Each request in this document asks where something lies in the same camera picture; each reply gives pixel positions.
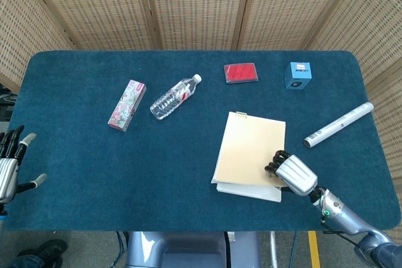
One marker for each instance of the clear plastic water bottle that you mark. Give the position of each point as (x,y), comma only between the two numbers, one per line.
(172,98)

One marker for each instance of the blue cube box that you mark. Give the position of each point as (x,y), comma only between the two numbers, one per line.
(297,75)

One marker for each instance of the red ink pad case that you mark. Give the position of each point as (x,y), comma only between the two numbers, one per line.
(241,73)

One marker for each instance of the floral pink carton box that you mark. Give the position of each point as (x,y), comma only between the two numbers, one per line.
(127,105)

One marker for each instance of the white cylindrical tube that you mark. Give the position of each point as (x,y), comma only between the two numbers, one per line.
(339,124)

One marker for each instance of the beige hardcover book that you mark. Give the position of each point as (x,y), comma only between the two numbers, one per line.
(249,155)

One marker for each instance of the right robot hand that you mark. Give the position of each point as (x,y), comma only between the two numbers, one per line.
(292,172)

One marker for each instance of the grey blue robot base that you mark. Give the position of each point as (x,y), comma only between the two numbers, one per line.
(188,249)

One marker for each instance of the woven bamboo folding screen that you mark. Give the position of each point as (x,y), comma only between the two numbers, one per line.
(201,7)

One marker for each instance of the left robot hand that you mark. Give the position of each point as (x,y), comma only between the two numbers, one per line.
(6,174)

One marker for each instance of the black shoe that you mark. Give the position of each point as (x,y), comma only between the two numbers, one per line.
(44,250)

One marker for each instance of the blue table cloth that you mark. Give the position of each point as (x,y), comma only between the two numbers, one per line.
(125,167)

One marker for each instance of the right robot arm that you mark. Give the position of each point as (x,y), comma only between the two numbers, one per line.
(348,221)

